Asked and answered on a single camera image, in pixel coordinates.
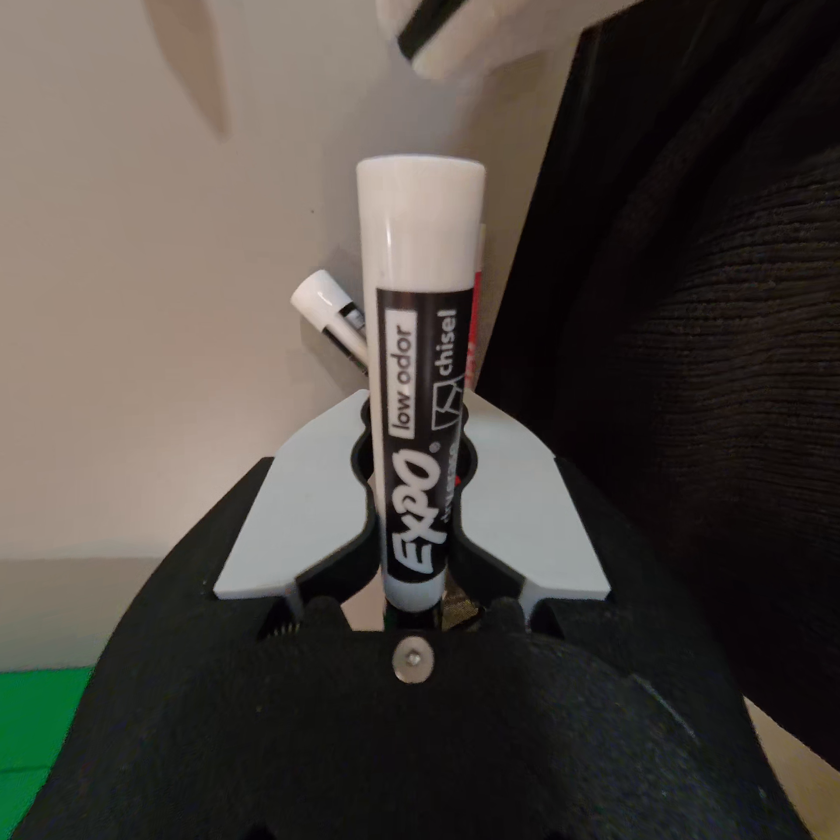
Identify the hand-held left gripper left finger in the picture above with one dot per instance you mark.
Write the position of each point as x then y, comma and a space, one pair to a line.
289, 525

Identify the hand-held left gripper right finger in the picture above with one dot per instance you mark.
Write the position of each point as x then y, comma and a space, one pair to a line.
538, 525

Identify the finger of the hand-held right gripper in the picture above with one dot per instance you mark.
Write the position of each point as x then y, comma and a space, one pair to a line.
512, 33
400, 13

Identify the black dry erase marker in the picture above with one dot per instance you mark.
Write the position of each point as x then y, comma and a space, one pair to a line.
420, 229
321, 302

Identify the red dry erase marker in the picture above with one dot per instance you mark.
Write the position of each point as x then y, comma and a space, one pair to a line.
478, 315

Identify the light grey desk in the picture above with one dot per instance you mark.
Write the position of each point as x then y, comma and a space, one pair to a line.
164, 328

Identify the black knit sleeve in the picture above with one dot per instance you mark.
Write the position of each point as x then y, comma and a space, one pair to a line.
689, 328

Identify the green plastic bin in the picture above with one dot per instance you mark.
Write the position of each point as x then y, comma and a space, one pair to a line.
39, 722

